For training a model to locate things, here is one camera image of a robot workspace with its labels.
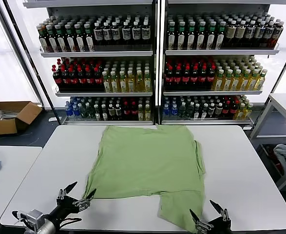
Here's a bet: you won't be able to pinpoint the cola bottle red cap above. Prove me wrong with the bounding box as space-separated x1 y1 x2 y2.
190 66 199 90
76 67 86 91
198 66 208 90
85 67 95 91
182 66 191 90
207 65 216 90
68 67 78 91
59 67 70 91
93 67 103 91
165 66 174 90
122 101 131 120
229 100 238 117
52 67 63 91
222 101 230 118
130 101 138 120
173 66 182 90

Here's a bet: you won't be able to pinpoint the dark bottle tall white label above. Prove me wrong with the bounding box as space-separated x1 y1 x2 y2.
187 21 196 50
177 21 186 50
207 21 217 50
216 21 226 49
197 21 207 50
167 21 176 50

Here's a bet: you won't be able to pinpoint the dark bottle white blue label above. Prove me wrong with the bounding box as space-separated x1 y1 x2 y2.
132 20 141 45
245 20 256 48
102 21 112 46
254 21 266 48
111 20 120 46
93 21 103 46
264 21 275 48
141 20 151 45
122 20 132 45
272 21 285 48

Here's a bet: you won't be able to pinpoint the grey metal shelf rack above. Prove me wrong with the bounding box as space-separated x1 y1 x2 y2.
22 0 158 125
158 0 286 129

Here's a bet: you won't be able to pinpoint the dark storage bin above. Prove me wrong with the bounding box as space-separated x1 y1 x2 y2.
261 143 286 182

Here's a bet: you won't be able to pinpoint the green polo shirt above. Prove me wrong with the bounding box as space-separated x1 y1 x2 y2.
83 124 207 232

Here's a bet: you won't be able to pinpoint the dark bottle beige label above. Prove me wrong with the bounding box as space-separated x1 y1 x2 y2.
226 20 237 48
235 20 246 48

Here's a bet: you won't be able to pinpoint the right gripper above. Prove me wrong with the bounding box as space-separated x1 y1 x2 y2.
189 199 232 234

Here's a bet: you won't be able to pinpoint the silver parts in bags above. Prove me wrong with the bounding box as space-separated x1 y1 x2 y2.
0 110 20 120

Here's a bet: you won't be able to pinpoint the black slanted pole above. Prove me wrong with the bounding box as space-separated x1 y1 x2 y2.
251 39 286 129
1 0 62 124

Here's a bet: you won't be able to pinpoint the brown tea bottle green label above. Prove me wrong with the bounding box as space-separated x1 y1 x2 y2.
74 23 85 52
55 23 67 53
46 24 57 53
83 22 95 52
37 25 48 53
64 23 76 52

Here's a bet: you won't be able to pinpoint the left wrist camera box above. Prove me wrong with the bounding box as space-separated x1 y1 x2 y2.
19 209 45 232

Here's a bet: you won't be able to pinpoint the white metal frame table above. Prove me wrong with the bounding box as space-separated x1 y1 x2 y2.
249 93 286 191

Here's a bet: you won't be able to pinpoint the brown cardboard box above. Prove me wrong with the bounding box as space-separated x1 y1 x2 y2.
0 101 43 136

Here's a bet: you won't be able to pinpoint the red crumpled cloth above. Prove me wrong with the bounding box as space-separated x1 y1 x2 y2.
269 146 284 171

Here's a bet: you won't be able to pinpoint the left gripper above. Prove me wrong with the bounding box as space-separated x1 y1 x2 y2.
49 181 97 224

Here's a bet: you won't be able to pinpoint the grey window frame post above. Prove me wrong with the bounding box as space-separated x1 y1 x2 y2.
0 0 46 108

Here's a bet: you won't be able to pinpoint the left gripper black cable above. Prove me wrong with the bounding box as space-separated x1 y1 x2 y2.
58 216 82 230

